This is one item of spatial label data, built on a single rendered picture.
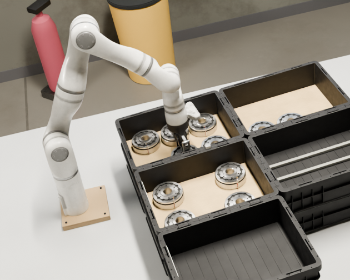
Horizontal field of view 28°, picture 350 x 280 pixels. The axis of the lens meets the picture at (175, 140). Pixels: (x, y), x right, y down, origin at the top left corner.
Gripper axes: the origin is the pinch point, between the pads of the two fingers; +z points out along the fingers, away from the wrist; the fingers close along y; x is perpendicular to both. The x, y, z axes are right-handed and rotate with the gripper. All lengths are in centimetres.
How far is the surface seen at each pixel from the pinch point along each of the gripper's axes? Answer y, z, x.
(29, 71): -216, 81, -39
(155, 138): -10.8, -0.4, -6.5
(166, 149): -6.2, 2.5, -4.3
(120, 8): -166, 30, 21
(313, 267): 72, -7, 12
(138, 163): -4.2, 2.4, -15.9
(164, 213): 23.5, 2.4, -15.8
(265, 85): -14.5, -3.6, 39.6
